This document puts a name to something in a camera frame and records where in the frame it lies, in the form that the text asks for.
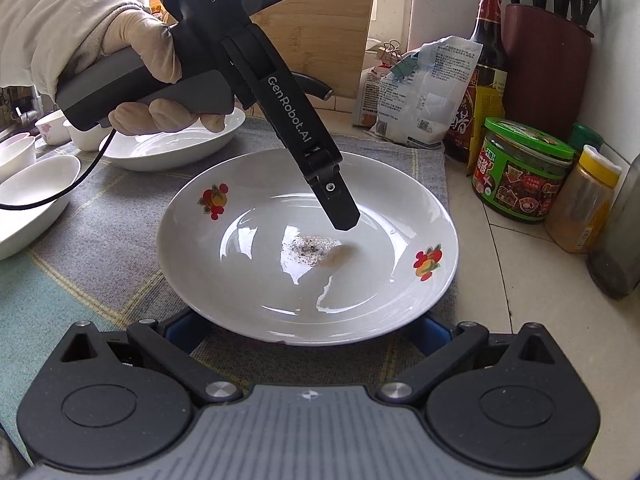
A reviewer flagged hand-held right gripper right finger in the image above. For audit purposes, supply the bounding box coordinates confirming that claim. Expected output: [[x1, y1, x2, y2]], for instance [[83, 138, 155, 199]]
[[376, 315, 558, 407]]

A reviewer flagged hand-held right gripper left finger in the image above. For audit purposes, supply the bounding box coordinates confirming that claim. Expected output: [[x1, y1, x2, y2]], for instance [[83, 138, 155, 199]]
[[60, 307, 246, 408]]

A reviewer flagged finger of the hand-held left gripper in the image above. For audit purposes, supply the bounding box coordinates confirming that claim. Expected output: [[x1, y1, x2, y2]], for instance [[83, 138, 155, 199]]
[[300, 152, 362, 233]]

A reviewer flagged white fruit-print plate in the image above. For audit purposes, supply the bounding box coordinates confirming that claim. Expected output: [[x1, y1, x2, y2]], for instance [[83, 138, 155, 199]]
[[0, 155, 82, 261], [156, 149, 460, 346], [98, 107, 247, 172]]

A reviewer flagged person's left forearm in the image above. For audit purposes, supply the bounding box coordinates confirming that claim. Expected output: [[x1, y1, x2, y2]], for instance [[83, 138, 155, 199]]
[[0, 0, 151, 93]]

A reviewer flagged person's left hand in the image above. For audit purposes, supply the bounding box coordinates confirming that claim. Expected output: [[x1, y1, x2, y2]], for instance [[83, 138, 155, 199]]
[[102, 10, 227, 137]]

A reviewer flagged red and white bag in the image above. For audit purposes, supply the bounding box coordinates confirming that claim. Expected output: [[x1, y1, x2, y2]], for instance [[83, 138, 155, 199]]
[[352, 66, 396, 128]]

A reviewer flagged grey checked cloth mat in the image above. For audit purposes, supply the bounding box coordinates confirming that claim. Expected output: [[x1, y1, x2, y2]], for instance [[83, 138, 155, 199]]
[[0, 115, 458, 461]]

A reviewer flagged bamboo cutting board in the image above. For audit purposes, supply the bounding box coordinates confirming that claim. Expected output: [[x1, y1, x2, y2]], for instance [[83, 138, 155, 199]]
[[250, 0, 379, 102]]

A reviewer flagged white plastic seasoning bag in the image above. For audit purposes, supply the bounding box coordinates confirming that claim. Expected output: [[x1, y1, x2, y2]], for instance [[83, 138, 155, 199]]
[[366, 35, 484, 151]]

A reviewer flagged green binder clip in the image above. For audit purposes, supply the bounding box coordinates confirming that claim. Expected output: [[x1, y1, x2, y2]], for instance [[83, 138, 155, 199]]
[[387, 55, 423, 81]]

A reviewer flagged gold binder clip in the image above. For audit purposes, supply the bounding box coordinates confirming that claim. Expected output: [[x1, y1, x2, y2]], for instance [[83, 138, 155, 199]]
[[370, 39, 403, 61]]

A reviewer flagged yellow seasoning packet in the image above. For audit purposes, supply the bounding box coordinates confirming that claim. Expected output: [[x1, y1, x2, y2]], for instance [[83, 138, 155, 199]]
[[467, 82, 507, 176]]

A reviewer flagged green-lidded sauce jar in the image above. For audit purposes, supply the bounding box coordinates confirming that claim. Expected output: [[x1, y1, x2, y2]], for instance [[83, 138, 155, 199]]
[[472, 117, 576, 224]]

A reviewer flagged yellow-capped spice jar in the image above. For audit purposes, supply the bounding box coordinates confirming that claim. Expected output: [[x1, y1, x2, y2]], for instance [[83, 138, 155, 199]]
[[544, 145, 624, 255]]

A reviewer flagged clear bottle with dark liquid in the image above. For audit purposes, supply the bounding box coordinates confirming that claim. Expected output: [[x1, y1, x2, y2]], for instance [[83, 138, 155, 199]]
[[587, 152, 640, 302]]

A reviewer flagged dark soy sauce bottle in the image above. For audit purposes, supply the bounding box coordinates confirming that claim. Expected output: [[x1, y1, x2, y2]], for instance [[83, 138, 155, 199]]
[[442, 0, 509, 163]]

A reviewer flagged dark red knife block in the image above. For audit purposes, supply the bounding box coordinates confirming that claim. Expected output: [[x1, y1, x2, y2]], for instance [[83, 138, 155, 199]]
[[501, 4, 594, 142]]

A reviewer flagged small green-lidded jar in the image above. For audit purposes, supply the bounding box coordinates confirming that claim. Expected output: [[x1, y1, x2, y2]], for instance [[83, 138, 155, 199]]
[[570, 122, 605, 161]]

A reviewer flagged black-handled kitchen knife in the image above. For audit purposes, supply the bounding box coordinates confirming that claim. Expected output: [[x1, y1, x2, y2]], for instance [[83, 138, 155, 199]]
[[291, 71, 334, 102]]

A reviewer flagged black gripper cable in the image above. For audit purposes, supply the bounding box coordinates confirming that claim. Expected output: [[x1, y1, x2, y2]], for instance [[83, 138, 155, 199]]
[[0, 129, 119, 211]]

